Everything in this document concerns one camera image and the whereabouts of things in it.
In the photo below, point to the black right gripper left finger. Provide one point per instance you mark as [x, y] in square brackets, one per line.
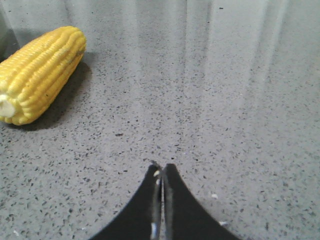
[141, 218]

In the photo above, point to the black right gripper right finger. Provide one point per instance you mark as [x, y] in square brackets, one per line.
[185, 218]

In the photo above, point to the yellow corn cob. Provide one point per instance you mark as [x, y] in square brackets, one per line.
[32, 77]

